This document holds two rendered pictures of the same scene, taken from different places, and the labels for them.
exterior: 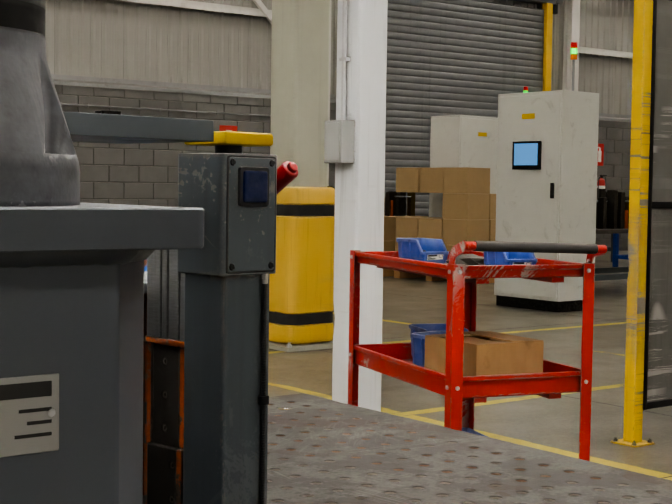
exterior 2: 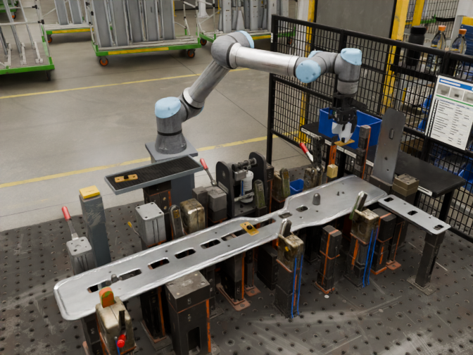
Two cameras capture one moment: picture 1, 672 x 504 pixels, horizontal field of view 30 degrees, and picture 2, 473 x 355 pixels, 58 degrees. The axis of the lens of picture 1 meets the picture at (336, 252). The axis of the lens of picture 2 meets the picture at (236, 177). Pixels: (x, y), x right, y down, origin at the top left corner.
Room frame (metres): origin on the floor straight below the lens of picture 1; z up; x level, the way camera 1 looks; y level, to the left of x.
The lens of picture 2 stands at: (2.38, 0.95, 1.97)
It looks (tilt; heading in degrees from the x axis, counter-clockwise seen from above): 29 degrees down; 194
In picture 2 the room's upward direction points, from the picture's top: straight up
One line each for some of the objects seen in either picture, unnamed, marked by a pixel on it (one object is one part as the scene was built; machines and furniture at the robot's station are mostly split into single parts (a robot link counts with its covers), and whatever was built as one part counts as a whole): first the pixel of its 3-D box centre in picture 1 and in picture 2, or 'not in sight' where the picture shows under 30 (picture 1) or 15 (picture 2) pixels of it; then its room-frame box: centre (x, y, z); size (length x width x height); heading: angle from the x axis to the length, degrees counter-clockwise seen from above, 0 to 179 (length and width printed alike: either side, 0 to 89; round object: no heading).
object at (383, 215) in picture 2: not in sight; (377, 241); (0.79, 1.19, 0.84); 0.11 x 0.10 x 0.28; 46
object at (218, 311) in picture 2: not in sight; (203, 279); (1.21, 0.54, 0.84); 0.13 x 0.11 x 0.29; 46
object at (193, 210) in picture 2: not in sight; (194, 244); (1.06, 0.46, 0.89); 0.13 x 0.11 x 0.38; 46
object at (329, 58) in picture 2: not in sight; (322, 63); (0.73, 0.88, 1.57); 0.11 x 0.11 x 0.08; 72
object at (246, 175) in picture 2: not in sight; (241, 208); (0.84, 0.60, 0.94); 0.18 x 0.13 x 0.49; 136
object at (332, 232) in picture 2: not in sight; (329, 260); (0.98, 0.99, 0.84); 0.11 x 0.08 x 0.29; 46
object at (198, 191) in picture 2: not in sight; (201, 229); (0.97, 0.46, 0.90); 0.05 x 0.05 x 0.40; 46
